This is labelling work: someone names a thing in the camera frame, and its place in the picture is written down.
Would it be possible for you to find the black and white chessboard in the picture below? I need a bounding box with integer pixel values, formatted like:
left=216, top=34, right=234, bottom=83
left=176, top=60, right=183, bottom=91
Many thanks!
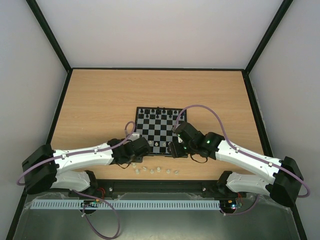
left=135, top=106, right=187, bottom=157

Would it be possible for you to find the black aluminium frame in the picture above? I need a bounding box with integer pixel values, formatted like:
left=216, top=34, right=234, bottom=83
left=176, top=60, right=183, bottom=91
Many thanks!
left=6, top=0, right=307, bottom=240

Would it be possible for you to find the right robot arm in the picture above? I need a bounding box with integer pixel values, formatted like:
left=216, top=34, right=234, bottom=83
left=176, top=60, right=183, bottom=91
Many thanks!
left=167, top=122, right=303, bottom=208

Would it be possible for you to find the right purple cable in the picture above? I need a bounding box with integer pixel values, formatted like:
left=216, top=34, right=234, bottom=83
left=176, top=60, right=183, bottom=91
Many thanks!
left=174, top=104, right=312, bottom=217

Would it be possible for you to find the light blue cable duct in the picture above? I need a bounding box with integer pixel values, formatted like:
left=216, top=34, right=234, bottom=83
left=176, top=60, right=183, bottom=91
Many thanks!
left=30, top=199, right=221, bottom=211

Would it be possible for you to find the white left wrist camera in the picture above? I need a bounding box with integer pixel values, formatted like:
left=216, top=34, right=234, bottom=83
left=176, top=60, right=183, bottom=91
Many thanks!
left=129, top=132, right=141, bottom=141

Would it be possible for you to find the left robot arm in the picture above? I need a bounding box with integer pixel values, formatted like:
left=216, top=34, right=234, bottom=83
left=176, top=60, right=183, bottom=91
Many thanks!
left=22, top=137, right=152, bottom=195

